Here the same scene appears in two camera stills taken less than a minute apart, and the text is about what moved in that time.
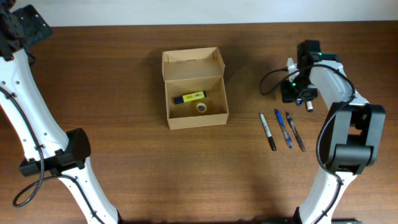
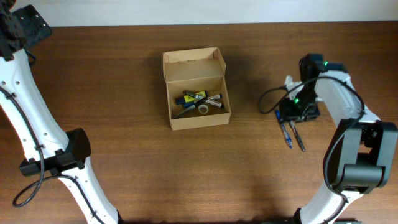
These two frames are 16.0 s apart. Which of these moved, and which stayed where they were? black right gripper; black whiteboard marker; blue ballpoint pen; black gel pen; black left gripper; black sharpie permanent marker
Moved: black sharpie permanent marker; black whiteboard marker; black right gripper
Stayed: black gel pen; black left gripper; blue ballpoint pen
